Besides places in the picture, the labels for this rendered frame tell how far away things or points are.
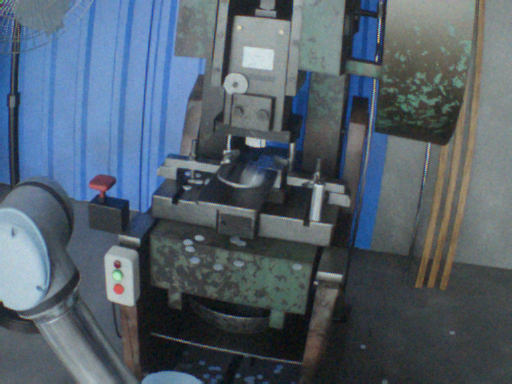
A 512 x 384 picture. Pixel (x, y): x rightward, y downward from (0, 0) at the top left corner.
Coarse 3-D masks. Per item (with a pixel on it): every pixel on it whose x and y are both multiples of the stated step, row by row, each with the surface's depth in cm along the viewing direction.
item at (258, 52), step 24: (240, 24) 151; (264, 24) 150; (288, 24) 149; (240, 48) 153; (264, 48) 152; (288, 48) 151; (240, 72) 156; (264, 72) 155; (240, 96) 155; (264, 96) 155; (288, 96) 159; (240, 120) 157; (264, 120) 155; (288, 120) 165
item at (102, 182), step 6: (102, 174) 160; (96, 180) 156; (102, 180) 157; (108, 180) 157; (114, 180) 158; (90, 186) 155; (96, 186) 154; (102, 186) 154; (108, 186) 155; (102, 192) 158
